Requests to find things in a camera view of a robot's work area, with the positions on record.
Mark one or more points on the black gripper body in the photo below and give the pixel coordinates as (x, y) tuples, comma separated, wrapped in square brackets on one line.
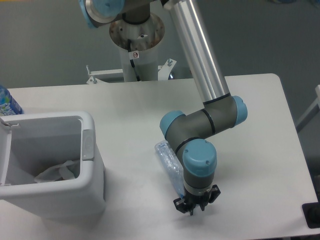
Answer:
[(191, 200)]

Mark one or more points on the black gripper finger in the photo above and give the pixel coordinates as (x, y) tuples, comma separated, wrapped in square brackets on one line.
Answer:
[(209, 197), (184, 205)]

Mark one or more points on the crushed clear plastic bottle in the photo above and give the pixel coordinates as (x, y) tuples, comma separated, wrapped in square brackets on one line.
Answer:
[(171, 165)]

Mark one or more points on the clear white plastic wrapper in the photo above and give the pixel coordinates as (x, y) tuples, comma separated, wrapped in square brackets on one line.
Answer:
[(69, 170)]

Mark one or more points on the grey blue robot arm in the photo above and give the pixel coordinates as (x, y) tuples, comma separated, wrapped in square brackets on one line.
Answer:
[(186, 134)]

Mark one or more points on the white open trash can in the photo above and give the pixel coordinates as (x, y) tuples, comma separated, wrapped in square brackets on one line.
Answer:
[(31, 143)]

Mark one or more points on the black clamp at table edge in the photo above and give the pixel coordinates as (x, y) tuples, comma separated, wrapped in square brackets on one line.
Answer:
[(311, 213)]

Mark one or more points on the blue labelled bottle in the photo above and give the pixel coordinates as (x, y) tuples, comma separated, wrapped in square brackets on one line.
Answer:
[(8, 105)]

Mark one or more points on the white pedestal foot middle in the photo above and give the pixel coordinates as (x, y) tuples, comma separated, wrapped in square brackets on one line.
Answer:
[(165, 71)]

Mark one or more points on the white pedestal foot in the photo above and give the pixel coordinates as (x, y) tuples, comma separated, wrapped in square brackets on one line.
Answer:
[(165, 71), (104, 76)]

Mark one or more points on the white frame at right edge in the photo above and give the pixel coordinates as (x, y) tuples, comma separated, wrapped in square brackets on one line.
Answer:
[(310, 112)]

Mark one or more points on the white pedestal foot left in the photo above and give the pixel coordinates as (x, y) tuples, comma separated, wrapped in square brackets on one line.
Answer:
[(104, 76)]

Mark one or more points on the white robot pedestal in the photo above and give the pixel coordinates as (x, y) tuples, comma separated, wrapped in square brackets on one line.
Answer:
[(138, 47)]

